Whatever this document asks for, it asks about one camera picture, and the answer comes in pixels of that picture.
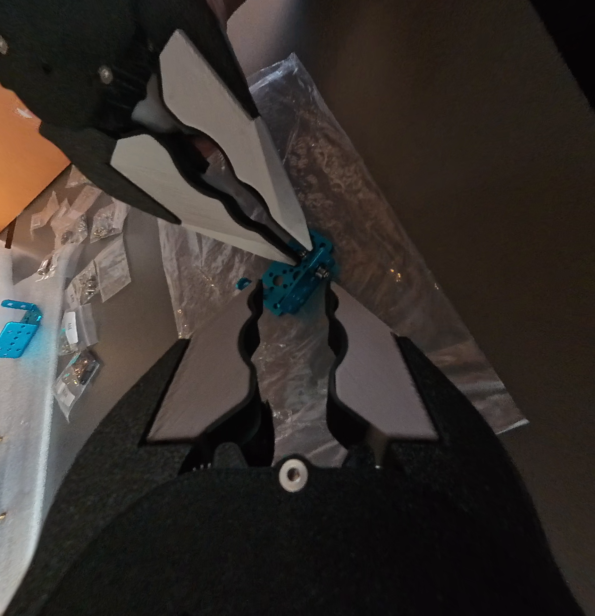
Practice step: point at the clear plastic bag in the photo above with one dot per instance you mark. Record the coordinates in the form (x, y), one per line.
(326, 144)

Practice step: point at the orange cardboard box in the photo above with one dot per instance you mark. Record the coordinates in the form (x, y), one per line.
(18, 168)

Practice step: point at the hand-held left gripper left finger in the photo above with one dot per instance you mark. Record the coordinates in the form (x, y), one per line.
(206, 385)

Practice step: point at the scattered small parts bags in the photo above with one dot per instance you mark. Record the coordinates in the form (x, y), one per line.
(95, 269)

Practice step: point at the blue perforated metal bracket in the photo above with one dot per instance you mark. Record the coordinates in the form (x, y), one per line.
(288, 284)

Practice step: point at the person's right hand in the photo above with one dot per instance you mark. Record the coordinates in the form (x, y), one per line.
(206, 147)

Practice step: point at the white foam sheet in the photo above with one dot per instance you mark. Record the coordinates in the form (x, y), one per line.
(23, 409)

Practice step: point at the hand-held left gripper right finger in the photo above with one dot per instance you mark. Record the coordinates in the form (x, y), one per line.
(384, 385)

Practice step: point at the grey desk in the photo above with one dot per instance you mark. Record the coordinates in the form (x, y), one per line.
(470, 168)

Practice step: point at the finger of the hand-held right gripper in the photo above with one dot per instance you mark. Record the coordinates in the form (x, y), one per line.
(211, 96)
(158, 178)

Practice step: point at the blue U-shaped metal bracket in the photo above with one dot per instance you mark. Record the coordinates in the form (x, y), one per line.
(14, 337)

